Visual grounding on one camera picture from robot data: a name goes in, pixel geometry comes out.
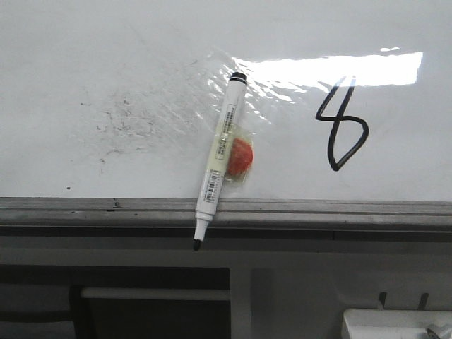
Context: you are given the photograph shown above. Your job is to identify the red round magnet taped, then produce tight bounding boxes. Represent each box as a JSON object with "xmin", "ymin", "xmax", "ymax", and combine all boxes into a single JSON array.
[{"xmin": 227, "ymin": 138, "xmax": 254, "ymax": 177}]

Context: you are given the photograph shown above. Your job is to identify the white horizontal bar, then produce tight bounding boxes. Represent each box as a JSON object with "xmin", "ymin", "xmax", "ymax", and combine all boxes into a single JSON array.
[{"xmin": 81, "ymin": 287, "xmax": 230, "ymax": 301}]

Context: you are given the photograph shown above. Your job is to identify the white vertical post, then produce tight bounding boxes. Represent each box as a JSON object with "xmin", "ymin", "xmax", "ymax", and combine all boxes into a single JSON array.
[{"xmin": 230, "ymin": 267, "xmax": 251, "ymax": 338}]

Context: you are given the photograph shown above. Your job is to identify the white box with hooks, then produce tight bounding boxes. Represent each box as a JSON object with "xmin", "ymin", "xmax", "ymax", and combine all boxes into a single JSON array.
[{"xmin": 340, "ymin": 292, "xmax": 451, "ymax": 339}]

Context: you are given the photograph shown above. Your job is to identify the grey aluminium whiteboard frame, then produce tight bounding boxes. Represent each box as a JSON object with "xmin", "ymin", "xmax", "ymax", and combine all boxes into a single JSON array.
[{"xmin": 1, "ymin": 197, "xmax": 451, "ymax": 232}]

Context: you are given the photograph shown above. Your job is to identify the white black-tipped whiteboard marker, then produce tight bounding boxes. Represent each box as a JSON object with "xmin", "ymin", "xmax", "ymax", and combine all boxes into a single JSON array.
[{"xmin": 193, "ymin": 72, "xmax": 247, "ymax": 251}]

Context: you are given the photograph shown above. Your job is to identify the metal cylindrical object corner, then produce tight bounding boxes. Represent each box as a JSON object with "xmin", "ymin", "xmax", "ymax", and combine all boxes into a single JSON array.
[{"xmin": 426, "ymin": 324, "xmax": 452, "ymax": 339}]

